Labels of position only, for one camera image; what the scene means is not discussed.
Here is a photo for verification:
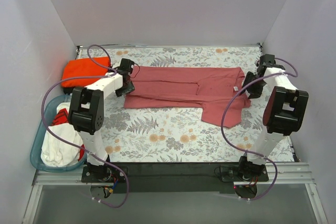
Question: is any aluminium frame rail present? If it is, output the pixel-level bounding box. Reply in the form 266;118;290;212
23;162;327;223

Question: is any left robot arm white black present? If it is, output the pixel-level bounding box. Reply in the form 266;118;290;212
68;58;135;182

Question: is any folded orange t-shirt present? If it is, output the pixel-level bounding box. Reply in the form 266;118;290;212
61;58;108;88

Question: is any pink t-shirt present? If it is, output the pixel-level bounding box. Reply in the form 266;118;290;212
124;67;250;128

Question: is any teal plastic basket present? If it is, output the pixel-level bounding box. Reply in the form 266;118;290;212
30;94;87;173

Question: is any folded black t-shirt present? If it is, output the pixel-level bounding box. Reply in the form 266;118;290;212
63;87;73;95

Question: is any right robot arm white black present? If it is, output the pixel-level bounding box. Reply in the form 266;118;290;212
237;54;309;181

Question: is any white t-shirt red print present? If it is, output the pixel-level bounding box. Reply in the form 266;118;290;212
40;102;84;167

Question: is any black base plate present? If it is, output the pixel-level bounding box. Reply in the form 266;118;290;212
81;162;269;194

